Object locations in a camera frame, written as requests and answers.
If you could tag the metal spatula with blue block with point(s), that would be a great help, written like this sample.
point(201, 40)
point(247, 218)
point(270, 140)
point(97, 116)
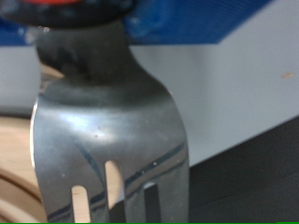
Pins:
point(102, 140)

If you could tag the silver toaster oven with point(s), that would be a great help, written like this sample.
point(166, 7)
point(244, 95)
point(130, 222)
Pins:
point(233, 77)

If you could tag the round wooden cutting board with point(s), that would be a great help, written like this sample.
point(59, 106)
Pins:
point(15, 146)

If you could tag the brown-crust bread slice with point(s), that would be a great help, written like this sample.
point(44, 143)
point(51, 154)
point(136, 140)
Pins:
point(12, 186)
point(15, 214)

